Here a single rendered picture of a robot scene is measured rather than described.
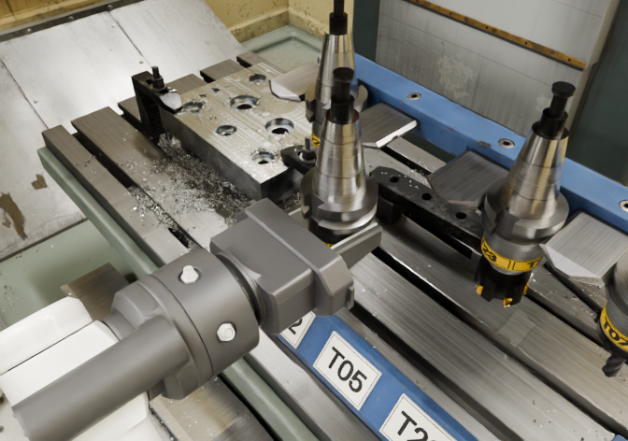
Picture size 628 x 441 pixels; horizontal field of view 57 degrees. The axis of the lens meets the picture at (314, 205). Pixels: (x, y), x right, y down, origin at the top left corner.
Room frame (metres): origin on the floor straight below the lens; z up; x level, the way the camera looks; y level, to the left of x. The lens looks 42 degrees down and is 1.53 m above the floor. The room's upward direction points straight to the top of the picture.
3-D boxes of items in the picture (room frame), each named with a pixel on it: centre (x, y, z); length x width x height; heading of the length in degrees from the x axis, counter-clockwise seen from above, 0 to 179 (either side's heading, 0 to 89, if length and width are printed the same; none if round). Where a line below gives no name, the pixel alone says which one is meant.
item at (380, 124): (0.47, -0.06, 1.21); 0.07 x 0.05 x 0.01; 132
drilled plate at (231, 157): (0.83, 0.09, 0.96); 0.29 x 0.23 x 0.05; 42
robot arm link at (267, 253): (0.29, 0.05, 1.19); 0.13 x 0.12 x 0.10; 42
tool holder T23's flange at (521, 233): (0.34, -0.17, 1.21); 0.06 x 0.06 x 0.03
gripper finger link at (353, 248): (0.33, -0.03, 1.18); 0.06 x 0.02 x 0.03; 132
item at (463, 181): (0.38, -0.13, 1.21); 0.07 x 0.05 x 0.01; 132
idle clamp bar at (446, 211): (0.63, -0.19, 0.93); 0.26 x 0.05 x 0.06; 47
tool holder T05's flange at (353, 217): (0.36, -0.02, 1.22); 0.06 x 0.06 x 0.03
